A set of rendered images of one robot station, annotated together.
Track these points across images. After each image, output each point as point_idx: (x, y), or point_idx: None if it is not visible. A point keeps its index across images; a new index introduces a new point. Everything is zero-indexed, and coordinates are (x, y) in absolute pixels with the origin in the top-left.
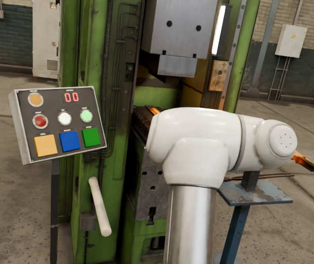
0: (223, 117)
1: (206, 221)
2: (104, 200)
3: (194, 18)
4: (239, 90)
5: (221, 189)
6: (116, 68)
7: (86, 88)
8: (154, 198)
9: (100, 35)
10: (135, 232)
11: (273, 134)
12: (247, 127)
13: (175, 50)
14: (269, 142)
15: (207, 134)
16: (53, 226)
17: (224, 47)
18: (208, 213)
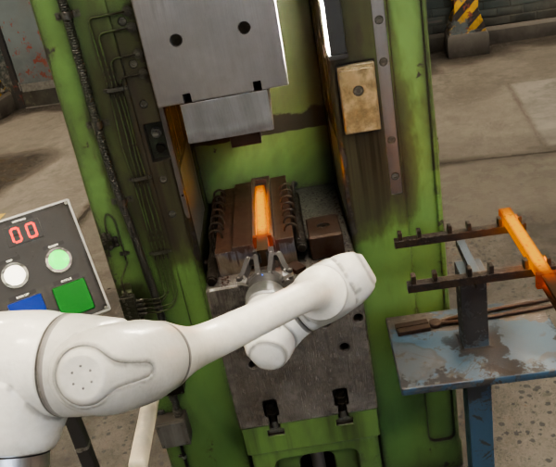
0: (14, 334)
1: None
2: (195, 386)
3: (226, 10)
4: (430, 115)
5: (399, 354)
6: (127, 141)
7: (53, 208)
8: (264, 384)
9: (74, 91)
10: (249, 449)
11: (59, 370)
12: (47, 349)
13: (208, 87)
14: (56, 382)
15: None
16: (80, 450)
17: (353, 31)
18: None
